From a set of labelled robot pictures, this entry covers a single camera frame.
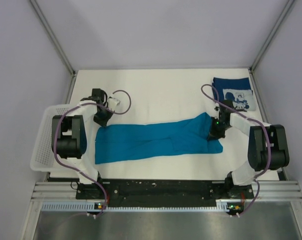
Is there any aluminium frame post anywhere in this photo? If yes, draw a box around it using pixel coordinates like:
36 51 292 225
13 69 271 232
28 0 76 76
250 0 297 74

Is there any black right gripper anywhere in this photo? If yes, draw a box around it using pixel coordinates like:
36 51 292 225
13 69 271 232
207 116 231 141

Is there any aluminium frame front rail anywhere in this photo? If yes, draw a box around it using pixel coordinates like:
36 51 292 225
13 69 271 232
31 180 302 202

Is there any folded navy cartoon print shirt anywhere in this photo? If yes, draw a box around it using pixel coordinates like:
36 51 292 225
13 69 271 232
212 77 257 112

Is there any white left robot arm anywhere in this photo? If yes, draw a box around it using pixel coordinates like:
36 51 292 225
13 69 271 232
51 88 120 198

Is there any grey slotted cable duct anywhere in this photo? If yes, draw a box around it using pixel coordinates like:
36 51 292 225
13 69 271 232
41 201 243 214

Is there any aluminium frame left post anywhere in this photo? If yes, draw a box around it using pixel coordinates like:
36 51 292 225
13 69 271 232
28 0 76 76

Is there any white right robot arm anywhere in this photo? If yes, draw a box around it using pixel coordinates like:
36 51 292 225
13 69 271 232
207 100 290 198

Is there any white perforated plastic basket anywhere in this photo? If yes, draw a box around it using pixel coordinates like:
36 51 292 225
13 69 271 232
30 104 74 173

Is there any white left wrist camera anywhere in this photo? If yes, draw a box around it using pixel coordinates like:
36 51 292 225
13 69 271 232
107 96 120 112

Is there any aluminium frame right post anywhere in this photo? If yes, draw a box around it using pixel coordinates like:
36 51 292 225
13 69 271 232
250 0 297 74

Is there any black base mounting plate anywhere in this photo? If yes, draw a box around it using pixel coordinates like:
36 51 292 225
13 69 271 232
76 178 254 207

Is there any teal blue t shirt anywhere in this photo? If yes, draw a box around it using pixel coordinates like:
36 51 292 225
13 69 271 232
95 112 223 165

